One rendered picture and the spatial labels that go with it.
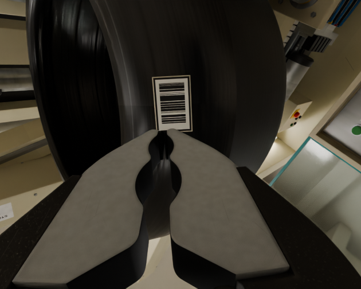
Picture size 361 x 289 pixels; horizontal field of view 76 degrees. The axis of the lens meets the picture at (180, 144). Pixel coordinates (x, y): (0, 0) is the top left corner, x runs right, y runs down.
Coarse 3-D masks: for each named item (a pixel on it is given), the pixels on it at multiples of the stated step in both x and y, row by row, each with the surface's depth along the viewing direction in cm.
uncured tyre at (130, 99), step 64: (64, 0) 55; (128, 0) 24; (192, 0) 24; (256, 0) 33; (64, 64) 66; (128, 64) 25; (192, 64) 24; (256, 64) 31; (64, 128) 68; (128, 128) 28; (256, 128) 34
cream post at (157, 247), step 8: (280, 16) 54; (280, 24) 57; (288, 24) 59; (288, 32) 62; (152, 240) 117; (160, 240) 113; (168, 240) 123; (152, 248) 119; (160, 248) 123; (152, 256) 123; (160, 256) 135; (152, 264) 135; (144, 272) 135; (152, 272) 150
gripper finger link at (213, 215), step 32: (192, 160) 9; (224, 160) 9; (192, 192) 7; (224, 192) 7; (192, 224) 6; (224, 224) 6; (256, 224) 6; (192, 256) 6; (224, 256) 5; (256, 256) 5
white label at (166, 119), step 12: (156, 84) 24; (168, 84) 24; (180, 84) 24; (156, 96) 24; (168, 96) 25; (180, 96) 25; (156, 108) 25; (168, 108) 25; (180, 108) 25; (156, 120) 25; (168, 120) 25; (180, 120) 25
